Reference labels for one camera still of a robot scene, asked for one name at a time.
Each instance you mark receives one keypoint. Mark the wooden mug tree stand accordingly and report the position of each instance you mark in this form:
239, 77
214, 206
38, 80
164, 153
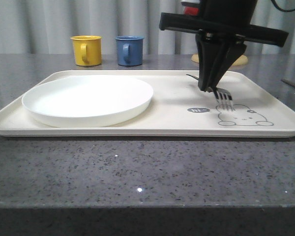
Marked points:
242, 60

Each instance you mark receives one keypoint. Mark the silver metal fork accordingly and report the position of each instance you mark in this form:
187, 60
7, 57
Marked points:
223, 98

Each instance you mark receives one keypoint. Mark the yellow mug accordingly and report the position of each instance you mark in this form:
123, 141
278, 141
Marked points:
87, 50

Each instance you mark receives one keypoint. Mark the red mug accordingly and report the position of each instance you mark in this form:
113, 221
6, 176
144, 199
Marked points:
193, 11

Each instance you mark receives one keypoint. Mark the white round plate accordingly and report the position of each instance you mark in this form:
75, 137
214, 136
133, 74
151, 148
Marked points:
88, 101

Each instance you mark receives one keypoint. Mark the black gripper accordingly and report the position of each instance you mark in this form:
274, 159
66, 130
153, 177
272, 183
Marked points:
230, 17

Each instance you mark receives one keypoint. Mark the blue mug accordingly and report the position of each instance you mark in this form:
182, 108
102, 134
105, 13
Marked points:
129, 50

